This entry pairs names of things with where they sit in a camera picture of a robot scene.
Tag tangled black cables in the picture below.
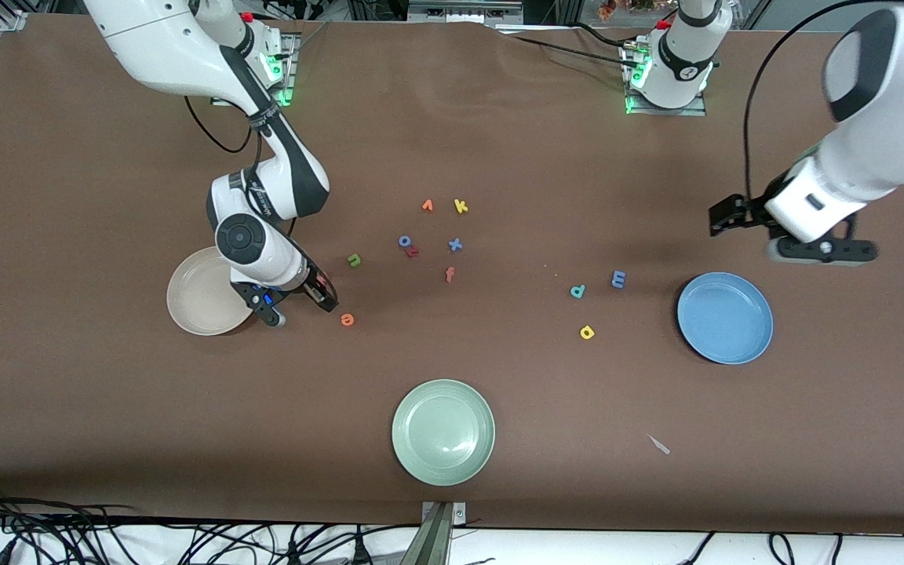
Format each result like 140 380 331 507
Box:
0 483 500 565

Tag black base cable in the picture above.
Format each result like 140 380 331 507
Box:
499 31 635 68
574 21 641 49

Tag grey metal frame piece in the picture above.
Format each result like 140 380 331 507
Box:
407 0 525 24

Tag brown table cover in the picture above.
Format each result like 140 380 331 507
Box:
0 12 904 536

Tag blue plate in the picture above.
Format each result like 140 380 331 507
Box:
676 272 775 366

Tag dried flowers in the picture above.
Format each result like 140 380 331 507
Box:
597 0 676 21

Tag beige plate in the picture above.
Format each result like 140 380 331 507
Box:
166 246 257 337

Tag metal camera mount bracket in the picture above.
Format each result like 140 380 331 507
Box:
399 501 468 565

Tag pale green plate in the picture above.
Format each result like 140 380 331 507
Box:
391 379 497 487

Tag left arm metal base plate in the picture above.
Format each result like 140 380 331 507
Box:
621 43 709 118

